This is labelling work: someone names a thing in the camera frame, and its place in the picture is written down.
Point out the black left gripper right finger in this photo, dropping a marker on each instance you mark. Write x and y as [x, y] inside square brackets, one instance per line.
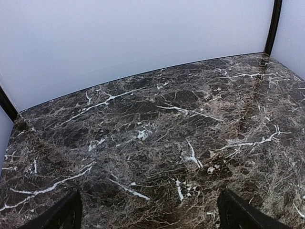
[236, 213]

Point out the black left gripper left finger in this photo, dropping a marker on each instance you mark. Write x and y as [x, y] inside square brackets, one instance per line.
[64, 214]

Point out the left black frame post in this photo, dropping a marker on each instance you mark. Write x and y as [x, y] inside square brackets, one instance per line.
[7, 106]

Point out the black frame post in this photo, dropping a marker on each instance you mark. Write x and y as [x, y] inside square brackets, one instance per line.
[7, 106]
[273, 26]

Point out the right black frame post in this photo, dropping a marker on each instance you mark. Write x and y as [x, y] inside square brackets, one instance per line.
[273, 26]

